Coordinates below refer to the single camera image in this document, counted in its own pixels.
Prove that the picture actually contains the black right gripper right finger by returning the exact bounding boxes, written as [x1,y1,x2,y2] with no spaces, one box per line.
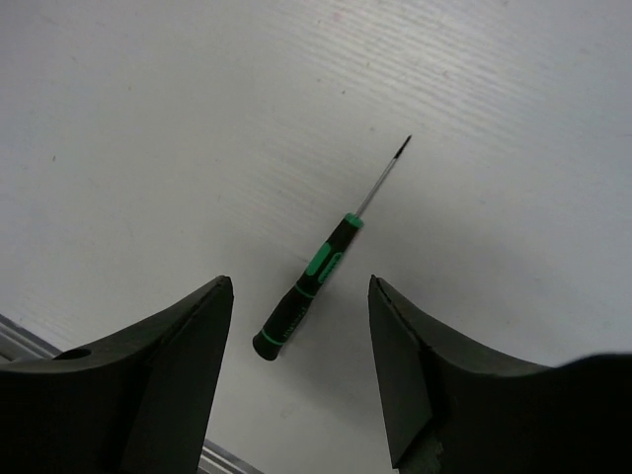
[368,276,631,473]

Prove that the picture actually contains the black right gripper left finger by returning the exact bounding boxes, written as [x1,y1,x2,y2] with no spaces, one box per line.
[1,276,233,473]

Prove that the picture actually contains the small green black screwdriver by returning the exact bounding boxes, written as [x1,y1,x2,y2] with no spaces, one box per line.
[253,135,412,361]

